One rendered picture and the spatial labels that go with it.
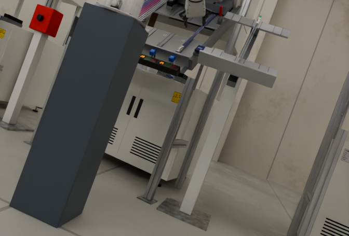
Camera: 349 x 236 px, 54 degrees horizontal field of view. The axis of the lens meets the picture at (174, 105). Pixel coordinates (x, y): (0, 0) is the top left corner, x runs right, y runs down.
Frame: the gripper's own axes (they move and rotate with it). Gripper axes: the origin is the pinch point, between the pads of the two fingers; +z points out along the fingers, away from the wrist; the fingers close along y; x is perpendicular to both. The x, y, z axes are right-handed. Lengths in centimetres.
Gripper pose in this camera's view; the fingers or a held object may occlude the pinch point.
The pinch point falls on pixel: (194, 24)
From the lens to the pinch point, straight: 186.4
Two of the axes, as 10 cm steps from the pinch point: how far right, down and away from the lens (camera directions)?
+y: -9.9, 1.0, -0.7
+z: 0.1, 6.6, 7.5
